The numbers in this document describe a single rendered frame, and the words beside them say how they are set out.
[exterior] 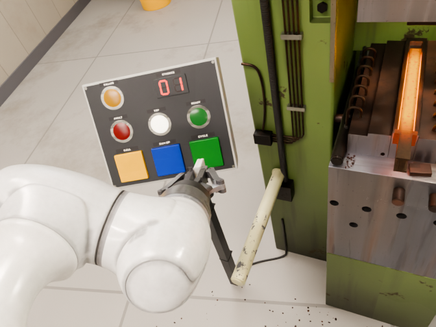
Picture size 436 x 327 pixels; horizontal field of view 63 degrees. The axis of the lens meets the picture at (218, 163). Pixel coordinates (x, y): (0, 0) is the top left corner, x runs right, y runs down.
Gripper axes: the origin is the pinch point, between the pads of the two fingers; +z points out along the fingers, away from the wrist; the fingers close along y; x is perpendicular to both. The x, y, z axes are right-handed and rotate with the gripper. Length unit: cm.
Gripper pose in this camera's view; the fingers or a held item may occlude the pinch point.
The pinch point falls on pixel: (200, 169)
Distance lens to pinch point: 77.7
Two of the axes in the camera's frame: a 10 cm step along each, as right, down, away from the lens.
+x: -2.0, -9.4, -2.8
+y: 9.8, -1.7, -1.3
